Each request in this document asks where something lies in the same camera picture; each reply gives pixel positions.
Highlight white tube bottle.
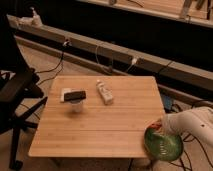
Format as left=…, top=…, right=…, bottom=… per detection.
left=96, top=80, right=113, bottom=105

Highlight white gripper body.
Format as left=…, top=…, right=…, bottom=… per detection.
left=161, top=114, right=177, bottom=135

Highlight green ceramic bowl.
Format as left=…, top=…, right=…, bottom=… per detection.
left=144, top=126, right=184, bottom=162

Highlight white card on table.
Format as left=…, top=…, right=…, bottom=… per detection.
left=60, top=88, right=71, bottom=103

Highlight blue box on floor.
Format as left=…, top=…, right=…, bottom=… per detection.
left=163, top=96, right=173, bottom=110

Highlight wooden table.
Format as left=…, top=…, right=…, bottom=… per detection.
left=29, top=76, right=164, bottom=158

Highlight clear plastic cup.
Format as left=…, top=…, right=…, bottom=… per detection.
left=71, top=100, right=83, bottom=113

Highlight black floor cables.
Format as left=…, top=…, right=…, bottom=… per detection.
left=166, top=99, right=213, bottom=171

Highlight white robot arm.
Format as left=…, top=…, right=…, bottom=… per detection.
left=161, top=106, right=213, bottom=147

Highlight long wooden beam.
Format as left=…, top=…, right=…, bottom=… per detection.
left=8, top=15, right=213, bottom=91

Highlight black office chair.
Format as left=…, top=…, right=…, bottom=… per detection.
left=0, top=11, right=47, bottom=171

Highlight white spray bottle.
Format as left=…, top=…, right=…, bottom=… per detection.
left=31, top=7, right=43, bottom=27

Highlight black block on cup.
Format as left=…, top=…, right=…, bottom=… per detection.
left=64, top=91, right=86, bottom=101

